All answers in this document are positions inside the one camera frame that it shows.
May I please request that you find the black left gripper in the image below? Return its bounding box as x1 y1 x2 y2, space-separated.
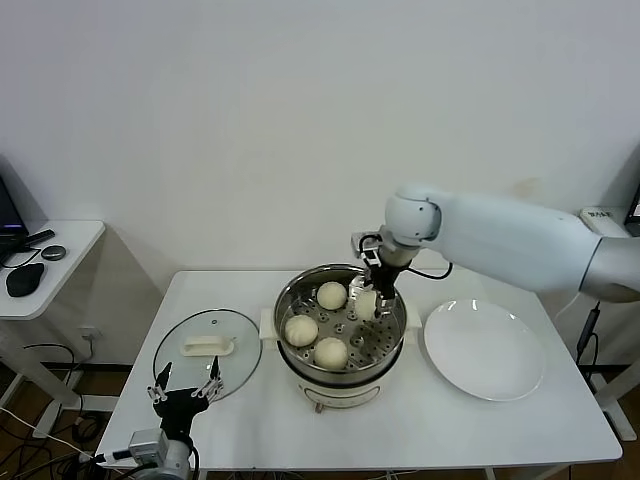
146 355 225 437

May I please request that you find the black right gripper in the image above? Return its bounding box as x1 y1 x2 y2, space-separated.
348 262 401 317

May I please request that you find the white steamed baozi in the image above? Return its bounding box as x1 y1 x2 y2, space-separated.
353 288 377 321
313 337 349 371
283 314 320 349
316 282 348 311

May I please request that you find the glass lid with white handle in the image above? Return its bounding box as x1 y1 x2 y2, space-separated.
152 308 265 405

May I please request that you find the perforated steel steamer basket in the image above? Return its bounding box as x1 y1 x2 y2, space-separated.
273 265 409 375

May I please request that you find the white electric cooker pot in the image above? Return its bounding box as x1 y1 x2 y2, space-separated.
258 297 423 415

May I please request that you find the white round plate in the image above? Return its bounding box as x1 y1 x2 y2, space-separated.
423 298 546 402

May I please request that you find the white side table with mouse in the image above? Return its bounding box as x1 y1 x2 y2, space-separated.
0 219 107 439

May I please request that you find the black computer mouse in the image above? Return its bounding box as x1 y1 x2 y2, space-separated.
5 263 46 299

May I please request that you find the black remote bar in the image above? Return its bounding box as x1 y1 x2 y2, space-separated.
20 229 56 248

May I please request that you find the white side table with label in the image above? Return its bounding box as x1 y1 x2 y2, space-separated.
579 205 640 444

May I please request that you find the black laptop computer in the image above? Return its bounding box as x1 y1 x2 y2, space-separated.
0 164 30 269

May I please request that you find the dark laptop with lit screen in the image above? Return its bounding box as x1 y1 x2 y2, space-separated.
624 184 640 226

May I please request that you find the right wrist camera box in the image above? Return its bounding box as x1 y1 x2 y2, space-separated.
350 230 382 260

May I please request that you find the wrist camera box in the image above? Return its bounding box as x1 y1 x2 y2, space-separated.
128 428 170 460
350 230 382 260

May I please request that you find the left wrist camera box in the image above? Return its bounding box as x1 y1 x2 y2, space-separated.
128 428 170 460

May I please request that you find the black looped floor cable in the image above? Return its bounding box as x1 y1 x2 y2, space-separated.
24 342 84 387

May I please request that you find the white floor cable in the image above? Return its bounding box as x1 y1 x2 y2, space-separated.
0 403 99 461

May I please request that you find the black floor cable tangle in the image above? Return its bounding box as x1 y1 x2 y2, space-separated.
0 414 101 480

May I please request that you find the white hanging cable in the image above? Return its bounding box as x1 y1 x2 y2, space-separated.
554 292 584 324

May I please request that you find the thin black desk cable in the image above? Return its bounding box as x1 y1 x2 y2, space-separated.
2 245 42 271

